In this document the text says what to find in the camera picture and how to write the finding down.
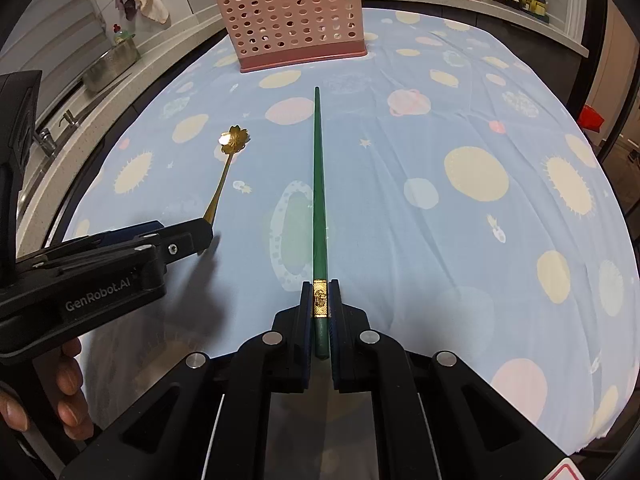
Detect blue printed tablecloth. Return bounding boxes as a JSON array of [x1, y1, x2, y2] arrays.
[[60, 7, 633, 453]]

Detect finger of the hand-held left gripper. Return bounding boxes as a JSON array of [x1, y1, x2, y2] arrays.
[[60, 220, 168, 252], [145, 219, 215, 266]]

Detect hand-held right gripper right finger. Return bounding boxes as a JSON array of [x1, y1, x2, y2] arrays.
[[330, 280, 576, 480]]

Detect pink perforated utensil holder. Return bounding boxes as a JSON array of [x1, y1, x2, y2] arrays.
[[212, 0, 368, 73]]

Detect red bag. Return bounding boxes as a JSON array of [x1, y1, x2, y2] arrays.
[[580, 105, 606, 133]]

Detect small dark seasoning jars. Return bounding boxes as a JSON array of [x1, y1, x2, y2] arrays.
[[522, 0, 551, 23]]

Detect person's left hand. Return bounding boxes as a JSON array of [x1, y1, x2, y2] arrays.
[[0, 337, 96, 442]]

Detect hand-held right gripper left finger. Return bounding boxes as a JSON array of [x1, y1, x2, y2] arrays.
[[60, 280, 313, 480]]

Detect gold flower spoon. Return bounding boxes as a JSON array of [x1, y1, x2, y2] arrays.
[[200, 125, 251, 256]]

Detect thick green chopstick gold band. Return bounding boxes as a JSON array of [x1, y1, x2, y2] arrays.
[[311, 86, 333, 361]]

